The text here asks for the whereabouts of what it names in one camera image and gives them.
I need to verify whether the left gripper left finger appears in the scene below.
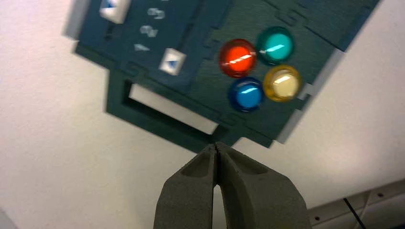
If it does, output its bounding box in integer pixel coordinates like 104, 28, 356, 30
153, 144, 219, 229

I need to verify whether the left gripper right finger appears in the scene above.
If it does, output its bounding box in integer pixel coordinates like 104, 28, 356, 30
215, 141, 312, 229

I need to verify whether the white slider knob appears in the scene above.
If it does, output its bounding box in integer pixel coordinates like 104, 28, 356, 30
158, 48, 187, 76
99, 0, 132, 25

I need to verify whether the blue dome push button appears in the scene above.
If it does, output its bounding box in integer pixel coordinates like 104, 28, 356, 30
228, 76, 266, 113

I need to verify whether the teal grey control board box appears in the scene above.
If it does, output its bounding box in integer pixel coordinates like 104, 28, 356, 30
63, 0, 380, 154

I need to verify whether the yellow dome push button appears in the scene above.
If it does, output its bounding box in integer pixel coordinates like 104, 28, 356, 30
263, 64, 303, 103

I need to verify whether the red dome push button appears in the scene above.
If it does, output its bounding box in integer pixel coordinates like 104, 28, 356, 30
219, 38, 257, 79

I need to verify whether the teal dome push button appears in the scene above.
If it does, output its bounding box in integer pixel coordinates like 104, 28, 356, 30
256, 26, 296, 65

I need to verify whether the thin black cable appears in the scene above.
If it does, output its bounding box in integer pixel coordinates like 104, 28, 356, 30
343, 198, 368, 229

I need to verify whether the white table frame rail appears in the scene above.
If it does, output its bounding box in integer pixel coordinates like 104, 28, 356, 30
307, 179, 405, 229

